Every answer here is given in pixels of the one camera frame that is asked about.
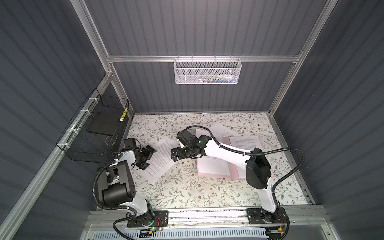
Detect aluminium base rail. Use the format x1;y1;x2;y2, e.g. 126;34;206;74
85;205;330;229

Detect aluminium corner frame post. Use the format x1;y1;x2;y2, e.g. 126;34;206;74
70;0;134;116

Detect pink file folder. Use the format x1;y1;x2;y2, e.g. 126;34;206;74
197;124;263;180

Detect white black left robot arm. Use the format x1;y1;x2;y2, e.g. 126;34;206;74
92;138;157;226

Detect yellow marker pen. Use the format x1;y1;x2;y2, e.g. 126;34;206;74
120;108;128;122

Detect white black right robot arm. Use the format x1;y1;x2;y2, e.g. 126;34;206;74
171;130;283;223

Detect white wire mesh basket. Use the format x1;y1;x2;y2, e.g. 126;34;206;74
173;60;242;85

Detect horizontal aluminium frame bar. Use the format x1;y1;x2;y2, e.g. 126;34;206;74
106;55;301;63

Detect black wire basket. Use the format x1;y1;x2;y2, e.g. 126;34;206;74
57;90;130;164

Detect pens in white basket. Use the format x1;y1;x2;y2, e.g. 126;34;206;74
199;75;238;84

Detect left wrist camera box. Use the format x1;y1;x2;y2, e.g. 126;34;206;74
121;138;139;152

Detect white vented cable duct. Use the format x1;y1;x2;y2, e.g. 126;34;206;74
91;227;268;240

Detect black foam pad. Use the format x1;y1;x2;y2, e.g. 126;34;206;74
87;112;121;136

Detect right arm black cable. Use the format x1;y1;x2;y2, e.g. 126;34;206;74
179;125;305;240

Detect floral patterned table mat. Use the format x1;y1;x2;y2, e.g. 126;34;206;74
101;112;310;211

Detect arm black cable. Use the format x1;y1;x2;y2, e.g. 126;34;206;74
179;125;305;240
92;149;142;240

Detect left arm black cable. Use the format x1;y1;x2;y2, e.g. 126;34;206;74
92;149;142;240

